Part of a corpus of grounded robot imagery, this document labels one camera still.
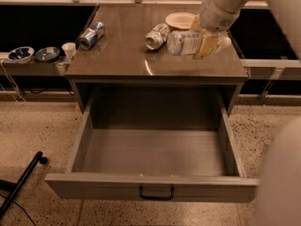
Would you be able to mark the blue patterned bowl left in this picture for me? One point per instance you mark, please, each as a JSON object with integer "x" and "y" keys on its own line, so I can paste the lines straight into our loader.
{"x": 21, "y": 55}

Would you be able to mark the blue patterned bowl right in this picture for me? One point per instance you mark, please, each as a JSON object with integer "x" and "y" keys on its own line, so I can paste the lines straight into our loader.
{"x": 47, "y": 54}

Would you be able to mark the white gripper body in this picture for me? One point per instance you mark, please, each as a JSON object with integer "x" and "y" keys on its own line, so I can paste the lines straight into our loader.
{"x": 214, "y": 19}

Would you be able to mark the low side shelf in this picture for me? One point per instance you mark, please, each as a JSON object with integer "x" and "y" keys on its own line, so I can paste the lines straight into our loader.
{"x": 33, "y": 68}

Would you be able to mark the black drawer handle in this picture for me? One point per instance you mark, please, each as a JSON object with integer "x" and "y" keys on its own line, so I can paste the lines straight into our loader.
{"x": 156, "y": 194}

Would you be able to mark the blue silver energy drink can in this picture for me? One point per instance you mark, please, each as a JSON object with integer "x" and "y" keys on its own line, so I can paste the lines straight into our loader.
{"x": 91, "y": 35}

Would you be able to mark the grey drawer cabinet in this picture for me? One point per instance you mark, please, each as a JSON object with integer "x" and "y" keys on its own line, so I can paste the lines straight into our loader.
{"x": 120, "y": 56}

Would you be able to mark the white paper bowl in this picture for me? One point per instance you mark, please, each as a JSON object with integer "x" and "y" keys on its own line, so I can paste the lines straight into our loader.
{"x": 180, "y": 20}

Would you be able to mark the blue plastic water bottle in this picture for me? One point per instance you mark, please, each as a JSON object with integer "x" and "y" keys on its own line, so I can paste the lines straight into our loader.
{"x": 182, "y": 43}

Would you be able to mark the small white paper cup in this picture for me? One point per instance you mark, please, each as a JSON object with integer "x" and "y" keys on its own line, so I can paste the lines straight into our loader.
{"x": 69, "y": 49}

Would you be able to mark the open grey top drawer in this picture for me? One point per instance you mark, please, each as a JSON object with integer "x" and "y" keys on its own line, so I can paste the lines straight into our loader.
{"x": 130, "y": 138}

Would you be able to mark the crushed silver can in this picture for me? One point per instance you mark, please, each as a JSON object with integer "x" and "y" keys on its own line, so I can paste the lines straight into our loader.
{"x": 157, "y": 37}

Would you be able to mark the black stand leg left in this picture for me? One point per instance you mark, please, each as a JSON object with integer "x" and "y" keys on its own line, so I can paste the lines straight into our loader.
{"x": 13, "y": 189}

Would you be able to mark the blue patterned bowl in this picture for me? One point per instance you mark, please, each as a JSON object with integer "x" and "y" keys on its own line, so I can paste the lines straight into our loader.
{"x": 21, "y": 55}
{"x": 47, "y": 54}

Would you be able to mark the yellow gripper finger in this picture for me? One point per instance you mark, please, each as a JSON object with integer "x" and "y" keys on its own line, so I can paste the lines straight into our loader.
{"x": 208, "y": 44}
{"x": 195, "y": 25}

